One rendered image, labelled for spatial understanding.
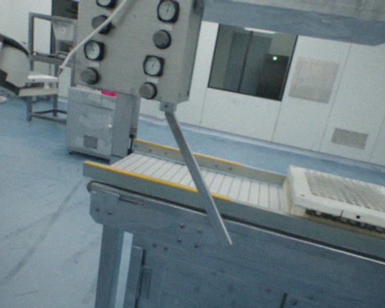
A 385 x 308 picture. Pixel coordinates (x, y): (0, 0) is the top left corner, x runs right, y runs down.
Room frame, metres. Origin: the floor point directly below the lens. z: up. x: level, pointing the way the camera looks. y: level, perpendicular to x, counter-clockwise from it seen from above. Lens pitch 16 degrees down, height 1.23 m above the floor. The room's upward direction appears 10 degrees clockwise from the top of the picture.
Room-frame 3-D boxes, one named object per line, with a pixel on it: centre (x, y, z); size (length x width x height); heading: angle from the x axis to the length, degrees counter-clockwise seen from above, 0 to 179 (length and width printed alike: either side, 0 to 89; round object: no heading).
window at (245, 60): (5.83, -0.79, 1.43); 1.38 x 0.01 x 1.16; 79
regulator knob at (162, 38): (0.59, 0.09, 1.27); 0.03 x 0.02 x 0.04; 79
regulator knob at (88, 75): (0.61, 0.22, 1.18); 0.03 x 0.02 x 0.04; 79
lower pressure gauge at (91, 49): (0.62, 0.22, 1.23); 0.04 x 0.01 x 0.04; 79
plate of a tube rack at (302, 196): (0.69, -0.37, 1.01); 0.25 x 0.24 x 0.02; 168
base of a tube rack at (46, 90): (1.29, 0.77, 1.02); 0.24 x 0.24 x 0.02; 78
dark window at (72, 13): (6.45, 2.53, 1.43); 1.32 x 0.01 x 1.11; 79
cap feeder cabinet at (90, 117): (3.58, 1.07, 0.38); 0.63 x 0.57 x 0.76; 79
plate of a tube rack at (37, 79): (1.29, 0.77, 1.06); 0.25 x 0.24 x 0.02; 78
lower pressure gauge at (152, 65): (0.59, 0.09, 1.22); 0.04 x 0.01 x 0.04; 79
